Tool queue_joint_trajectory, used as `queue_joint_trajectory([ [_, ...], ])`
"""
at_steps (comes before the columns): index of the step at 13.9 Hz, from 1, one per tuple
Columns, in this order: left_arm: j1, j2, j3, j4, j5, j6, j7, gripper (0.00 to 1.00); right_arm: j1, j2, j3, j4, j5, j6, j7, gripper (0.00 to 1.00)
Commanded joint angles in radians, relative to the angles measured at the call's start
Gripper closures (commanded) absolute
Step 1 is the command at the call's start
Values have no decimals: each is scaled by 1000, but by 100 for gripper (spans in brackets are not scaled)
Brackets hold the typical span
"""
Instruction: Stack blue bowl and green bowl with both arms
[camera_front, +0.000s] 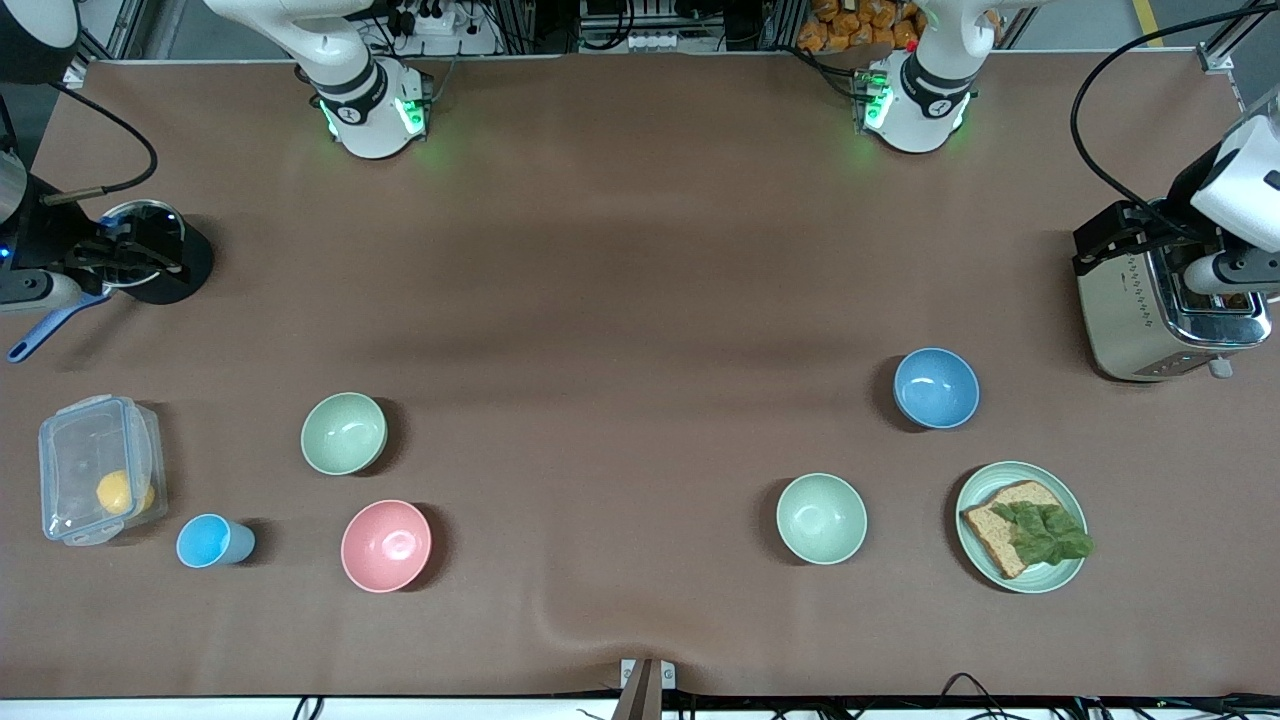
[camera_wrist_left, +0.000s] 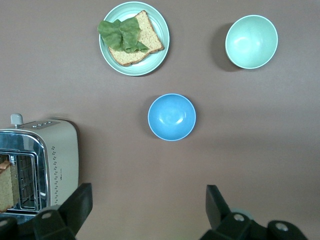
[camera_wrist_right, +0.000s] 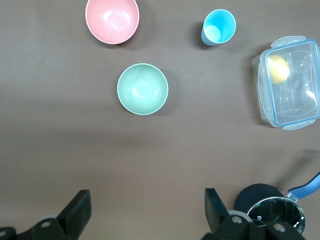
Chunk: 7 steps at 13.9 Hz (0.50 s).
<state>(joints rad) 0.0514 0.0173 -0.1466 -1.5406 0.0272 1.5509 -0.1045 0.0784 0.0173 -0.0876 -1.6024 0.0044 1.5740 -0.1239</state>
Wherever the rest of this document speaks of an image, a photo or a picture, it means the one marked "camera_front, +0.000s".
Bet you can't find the blue bowl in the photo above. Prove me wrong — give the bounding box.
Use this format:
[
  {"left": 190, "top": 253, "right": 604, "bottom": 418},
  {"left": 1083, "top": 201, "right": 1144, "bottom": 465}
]
[{"left": 893, "top": 347, "right": 981, "bottom": 431}]

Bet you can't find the pale green bowl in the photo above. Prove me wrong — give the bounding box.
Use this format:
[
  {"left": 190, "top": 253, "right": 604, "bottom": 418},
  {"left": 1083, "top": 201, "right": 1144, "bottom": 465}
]
[
  {"left": 300, "top": 392, "right": 388, "bottom": 477},
  {"left": 776, "top": 473, "right": 869, "bottom": 566}
]

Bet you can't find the pink bowl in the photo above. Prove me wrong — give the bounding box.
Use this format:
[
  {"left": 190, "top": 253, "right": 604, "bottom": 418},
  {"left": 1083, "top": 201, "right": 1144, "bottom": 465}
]
[{"left": 341, "top": 500, "right": 433, "bottom": 594}]

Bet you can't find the glass lid with blue knob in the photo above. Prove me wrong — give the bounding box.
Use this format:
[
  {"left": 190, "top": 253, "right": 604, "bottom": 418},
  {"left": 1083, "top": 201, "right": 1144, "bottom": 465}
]
[{"left": 100, "top": 200, "right": 187, "bottom": 293}]

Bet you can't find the silver toaster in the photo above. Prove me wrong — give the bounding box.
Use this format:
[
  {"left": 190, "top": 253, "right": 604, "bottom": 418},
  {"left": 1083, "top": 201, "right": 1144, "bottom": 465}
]
[{"left": 1073, "top": 200, "right": 1273, "bottom": 383}]

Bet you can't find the clear plastic lidded container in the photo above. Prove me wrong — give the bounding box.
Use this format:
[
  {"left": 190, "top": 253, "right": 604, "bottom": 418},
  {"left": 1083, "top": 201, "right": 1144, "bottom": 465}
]
[{"left": 38, "top": 395, "right": 168, "bottom": 548}]

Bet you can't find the yellow round fruit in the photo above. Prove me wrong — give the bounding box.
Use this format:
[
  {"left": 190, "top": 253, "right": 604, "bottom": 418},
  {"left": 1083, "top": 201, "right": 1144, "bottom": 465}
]
[{"left": 96, "top": 469, "right": 157, "bottom": 517}]

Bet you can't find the blue plastic cup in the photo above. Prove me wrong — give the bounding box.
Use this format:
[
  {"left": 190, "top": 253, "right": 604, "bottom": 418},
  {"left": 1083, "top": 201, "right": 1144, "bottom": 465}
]
[{"left": 176, "top": 513, "right": 256, "bottom": 569}]

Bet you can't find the green lettuce leaf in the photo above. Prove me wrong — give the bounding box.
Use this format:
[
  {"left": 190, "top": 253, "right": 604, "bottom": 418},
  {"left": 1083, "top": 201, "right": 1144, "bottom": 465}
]
[{"left": 990, "top": 500, "right": 1095, "bottom": 567}]

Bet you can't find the brown bread slice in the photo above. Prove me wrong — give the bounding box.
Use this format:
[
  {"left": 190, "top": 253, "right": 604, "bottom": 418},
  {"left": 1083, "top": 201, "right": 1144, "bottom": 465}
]
[{"left": 960, "top": 480, "right": 1063, "bottom": 581}]

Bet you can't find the orange snack bag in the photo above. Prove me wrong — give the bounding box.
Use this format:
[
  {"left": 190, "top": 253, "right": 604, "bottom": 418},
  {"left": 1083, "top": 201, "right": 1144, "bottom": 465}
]
[{"left": 797, "top": 0, "right": 923, "bottom": 53}]

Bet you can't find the pale green plate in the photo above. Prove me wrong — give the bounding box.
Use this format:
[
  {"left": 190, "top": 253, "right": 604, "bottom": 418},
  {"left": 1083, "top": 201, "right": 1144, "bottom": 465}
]
[{"left": 955, "top": 460, "right": 1089, "bottom": 595}]

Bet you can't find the brown table cover cloth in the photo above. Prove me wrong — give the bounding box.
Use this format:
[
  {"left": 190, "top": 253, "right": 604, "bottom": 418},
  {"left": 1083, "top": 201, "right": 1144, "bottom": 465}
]
[{"left": 0, "top": 50, "right": 1280, "bottom": 701}]

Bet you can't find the metal table edge clamp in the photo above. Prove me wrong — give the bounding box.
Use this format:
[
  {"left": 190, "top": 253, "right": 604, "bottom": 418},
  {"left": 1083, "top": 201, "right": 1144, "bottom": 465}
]
[{"left": 612, "top": 657, "right": 677, "bottom": 720}]

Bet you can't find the black saucepan with blue handle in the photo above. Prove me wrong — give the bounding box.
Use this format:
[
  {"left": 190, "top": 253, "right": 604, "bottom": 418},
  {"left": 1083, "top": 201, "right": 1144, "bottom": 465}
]
[{"left": 8, "top": 200, "right": 214, "bottom": 363}]

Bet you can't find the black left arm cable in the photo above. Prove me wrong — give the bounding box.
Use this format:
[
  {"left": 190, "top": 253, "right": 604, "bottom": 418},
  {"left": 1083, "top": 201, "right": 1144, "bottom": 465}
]
[{"left": 1070, "top": 0, "right": 1280, "bottom": 241}]

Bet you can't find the black looped floor cable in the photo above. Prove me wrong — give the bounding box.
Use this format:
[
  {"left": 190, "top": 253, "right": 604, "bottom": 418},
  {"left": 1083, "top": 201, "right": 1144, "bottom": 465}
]
[{"left": 938, "top": 672, "right": 1015, "bottom": 720}]

